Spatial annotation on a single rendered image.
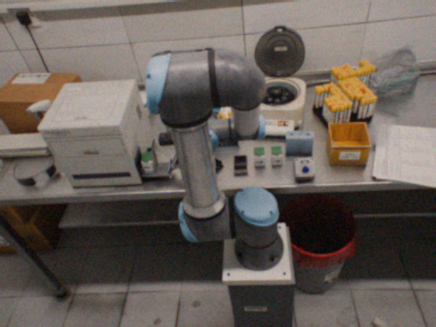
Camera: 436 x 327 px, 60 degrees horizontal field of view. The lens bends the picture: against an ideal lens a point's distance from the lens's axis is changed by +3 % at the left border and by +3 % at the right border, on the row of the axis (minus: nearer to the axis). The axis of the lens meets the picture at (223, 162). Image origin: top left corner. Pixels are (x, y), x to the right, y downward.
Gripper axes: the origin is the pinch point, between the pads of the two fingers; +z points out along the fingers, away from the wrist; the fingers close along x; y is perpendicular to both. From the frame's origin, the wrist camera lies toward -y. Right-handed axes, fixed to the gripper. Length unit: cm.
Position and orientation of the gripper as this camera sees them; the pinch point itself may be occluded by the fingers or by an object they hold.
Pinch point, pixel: (171, 166)
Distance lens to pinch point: 141.8
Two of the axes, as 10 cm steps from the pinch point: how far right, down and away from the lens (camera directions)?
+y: 9.1, 3.1, 2.7
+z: -4.1, 6.4, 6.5
